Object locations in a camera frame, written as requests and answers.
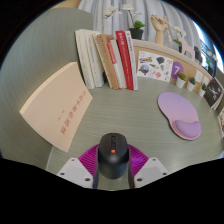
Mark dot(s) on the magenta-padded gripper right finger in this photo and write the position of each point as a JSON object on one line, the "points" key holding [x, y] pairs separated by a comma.
{"points": [[150, 170]]}

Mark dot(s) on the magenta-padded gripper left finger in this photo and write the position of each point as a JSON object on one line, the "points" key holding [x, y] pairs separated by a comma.
{"points": [[75, 170]]}

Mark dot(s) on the black computer mouse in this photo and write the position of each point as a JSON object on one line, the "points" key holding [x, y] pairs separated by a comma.
{"points": [[113, 160]]}

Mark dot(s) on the purple mouse pad with wrist rest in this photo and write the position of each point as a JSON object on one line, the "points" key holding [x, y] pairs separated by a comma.
{"points": [[176, 108]]}

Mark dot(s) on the beige book with red print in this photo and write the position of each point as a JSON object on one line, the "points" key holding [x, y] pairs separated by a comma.
{"points": [[56, 106]]}

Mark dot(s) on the colourful sticker sheet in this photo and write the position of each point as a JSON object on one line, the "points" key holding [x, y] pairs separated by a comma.
{"points": [[221, 122]]}

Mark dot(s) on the small plant in white pot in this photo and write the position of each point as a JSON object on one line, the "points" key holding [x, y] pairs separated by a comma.
{"points": [[202, 91], [181, 81], [191, 85]]}

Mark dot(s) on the black magazine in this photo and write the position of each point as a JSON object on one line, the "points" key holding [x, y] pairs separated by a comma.
{"points": [[212, 93]]}

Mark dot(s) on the round purple number sign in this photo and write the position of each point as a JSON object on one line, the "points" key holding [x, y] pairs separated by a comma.
{"points": [[177, 70]]}

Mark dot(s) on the white sticker sheet with drawings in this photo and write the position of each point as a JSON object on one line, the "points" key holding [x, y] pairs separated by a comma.
{"points": [[155, 66]]}

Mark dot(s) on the brown kraft book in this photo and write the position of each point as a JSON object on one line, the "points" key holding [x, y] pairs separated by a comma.
{"points": [[108, 63]]}

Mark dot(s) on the wooden desk back ledge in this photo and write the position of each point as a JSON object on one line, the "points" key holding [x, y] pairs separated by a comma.
{"points": [[150, 46]]}

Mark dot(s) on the black horse figurine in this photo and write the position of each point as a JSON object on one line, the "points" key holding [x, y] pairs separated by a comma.
{"points": [[198, 55]]}

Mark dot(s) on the white orchid in black pot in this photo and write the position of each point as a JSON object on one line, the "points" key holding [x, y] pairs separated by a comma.
{"points": [[136, 33], [180, 32]]}

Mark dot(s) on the grey curtain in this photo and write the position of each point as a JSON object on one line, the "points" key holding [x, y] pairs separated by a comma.
{"points": [[100, 16]]}

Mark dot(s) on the white wall socket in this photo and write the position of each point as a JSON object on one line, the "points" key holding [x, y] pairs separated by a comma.
{"points": [[199, 76]]}

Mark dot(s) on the window with dark frame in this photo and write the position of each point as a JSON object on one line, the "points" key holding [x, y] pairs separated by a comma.
{"points": [[210, 46]]}

